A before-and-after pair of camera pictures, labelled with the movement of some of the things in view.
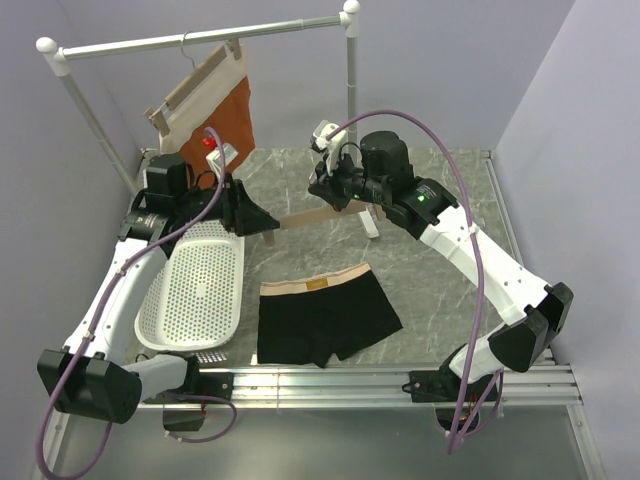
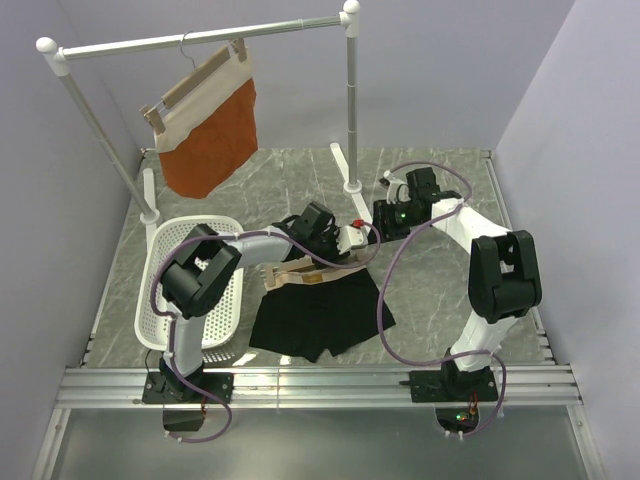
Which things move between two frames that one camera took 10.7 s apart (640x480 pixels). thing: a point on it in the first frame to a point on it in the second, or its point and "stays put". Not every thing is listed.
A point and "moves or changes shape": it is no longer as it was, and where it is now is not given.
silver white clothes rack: [56, 56] stays put
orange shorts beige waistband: [222, 104] stays put
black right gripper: [327, 191] to [388, 231]
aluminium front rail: [544, 388] stays put
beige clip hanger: [369, 213] moves or changes shape
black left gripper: [239, 213] to [334, 257]
